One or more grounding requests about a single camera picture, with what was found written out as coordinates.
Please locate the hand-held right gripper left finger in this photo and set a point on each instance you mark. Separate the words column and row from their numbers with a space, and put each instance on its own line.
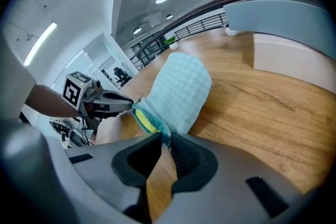
column 99, row 181

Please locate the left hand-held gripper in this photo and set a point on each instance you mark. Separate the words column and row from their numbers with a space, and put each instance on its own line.
column 72, row 89

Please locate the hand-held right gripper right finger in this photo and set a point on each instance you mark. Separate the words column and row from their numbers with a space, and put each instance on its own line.
column 223, row 191

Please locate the light blue checked cloth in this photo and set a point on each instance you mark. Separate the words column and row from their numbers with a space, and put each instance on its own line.
column 181, row 86

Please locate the person's left forearm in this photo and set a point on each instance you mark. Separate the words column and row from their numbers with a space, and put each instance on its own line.
column 50, row 99

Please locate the yellow-green serrated plastic clip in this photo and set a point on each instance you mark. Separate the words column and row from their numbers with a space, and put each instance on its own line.
column 147, row 120

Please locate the black office chair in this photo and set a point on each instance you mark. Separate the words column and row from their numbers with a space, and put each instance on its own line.
column 119, row 74

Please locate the small round pendant lamp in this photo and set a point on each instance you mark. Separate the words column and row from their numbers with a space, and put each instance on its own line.
column 137, row 31
column 169, row 16

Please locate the small green potted plant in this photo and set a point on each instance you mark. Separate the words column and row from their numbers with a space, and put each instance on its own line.
column 173, row 46

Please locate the long ceiling strip light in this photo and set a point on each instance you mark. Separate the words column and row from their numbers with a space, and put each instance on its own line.
column 40, row 43

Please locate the black railing with wooden handrail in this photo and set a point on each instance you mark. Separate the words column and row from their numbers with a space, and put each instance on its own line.
column 199, row 8

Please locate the small pink flower pot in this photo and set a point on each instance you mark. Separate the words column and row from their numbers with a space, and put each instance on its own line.
column 232, row 32

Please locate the light blue storage box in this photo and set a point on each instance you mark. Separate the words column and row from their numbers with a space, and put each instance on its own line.
column 275, row 18

